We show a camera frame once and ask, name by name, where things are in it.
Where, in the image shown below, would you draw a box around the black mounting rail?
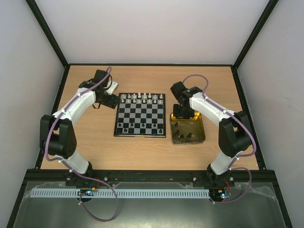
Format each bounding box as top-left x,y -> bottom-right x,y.
65,171 -> 236,187

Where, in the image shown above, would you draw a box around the black and grey chessboard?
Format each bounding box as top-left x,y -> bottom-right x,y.
114,93 -> 166,138

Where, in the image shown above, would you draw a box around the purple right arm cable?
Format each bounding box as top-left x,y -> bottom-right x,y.
183,74 -> 258,204

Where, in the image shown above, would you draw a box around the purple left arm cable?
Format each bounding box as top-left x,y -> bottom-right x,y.
45,66 -> 119,221

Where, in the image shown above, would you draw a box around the black aluminium frame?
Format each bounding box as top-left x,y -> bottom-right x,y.
0,0 -> 304,228

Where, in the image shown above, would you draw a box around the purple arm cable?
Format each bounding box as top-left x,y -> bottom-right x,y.
45,66 -> 119,221
183,74 -> 258,204

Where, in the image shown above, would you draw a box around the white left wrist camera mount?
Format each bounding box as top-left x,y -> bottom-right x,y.
106,81 -> 119,95

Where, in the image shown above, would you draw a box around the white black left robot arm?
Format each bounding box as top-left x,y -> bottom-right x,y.
39,66 -> 119,180

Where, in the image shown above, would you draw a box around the gold metal tin tray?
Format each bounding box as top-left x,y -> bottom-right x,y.
170,112 -> 206,145

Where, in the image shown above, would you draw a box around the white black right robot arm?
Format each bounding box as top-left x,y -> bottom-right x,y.
171,81 -> 257,186

